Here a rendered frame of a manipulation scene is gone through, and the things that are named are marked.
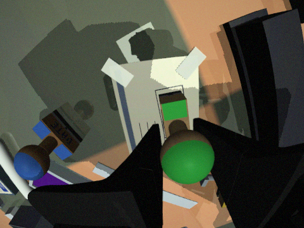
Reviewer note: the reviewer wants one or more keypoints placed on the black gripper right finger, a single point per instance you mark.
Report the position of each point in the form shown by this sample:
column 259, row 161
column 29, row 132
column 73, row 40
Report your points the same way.
column 252, row 177

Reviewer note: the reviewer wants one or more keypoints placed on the blue and brown date stamp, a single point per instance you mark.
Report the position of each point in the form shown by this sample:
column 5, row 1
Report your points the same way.
column 33, row 161

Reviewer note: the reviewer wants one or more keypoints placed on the shallow grey tray with purple lining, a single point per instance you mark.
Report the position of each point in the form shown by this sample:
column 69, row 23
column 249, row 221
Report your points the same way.
column 58, row 175

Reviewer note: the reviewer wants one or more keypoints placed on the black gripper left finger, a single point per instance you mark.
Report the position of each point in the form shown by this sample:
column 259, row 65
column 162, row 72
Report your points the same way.
column 131, row 196

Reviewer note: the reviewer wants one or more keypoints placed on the blue stamp pad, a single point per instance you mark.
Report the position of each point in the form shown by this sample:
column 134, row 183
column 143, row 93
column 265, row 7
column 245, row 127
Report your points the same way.
column 6, row 185

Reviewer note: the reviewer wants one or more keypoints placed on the light grey flat bar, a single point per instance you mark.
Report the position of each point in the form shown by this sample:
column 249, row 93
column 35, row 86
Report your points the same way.
column 105, row 171

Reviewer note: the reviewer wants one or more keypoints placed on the yellow rubber stamp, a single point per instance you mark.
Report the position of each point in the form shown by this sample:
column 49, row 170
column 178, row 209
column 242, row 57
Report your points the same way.
column 222, row 203

